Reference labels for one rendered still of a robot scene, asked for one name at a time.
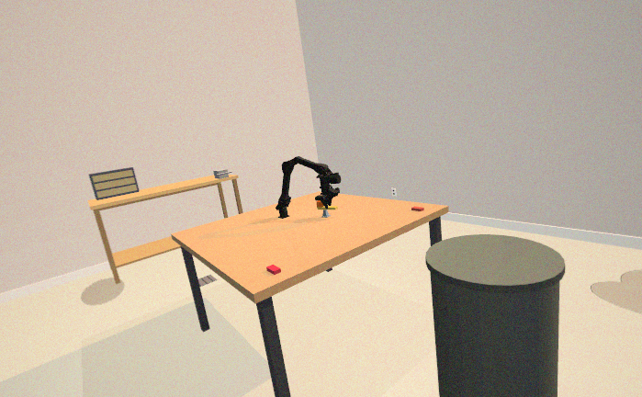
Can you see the yellow bar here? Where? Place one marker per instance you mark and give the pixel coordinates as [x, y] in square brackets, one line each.
[320, 206]

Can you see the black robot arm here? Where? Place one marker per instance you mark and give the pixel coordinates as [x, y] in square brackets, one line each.
[325, 175]

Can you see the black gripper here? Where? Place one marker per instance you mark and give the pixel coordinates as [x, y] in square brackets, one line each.
[325, 200]

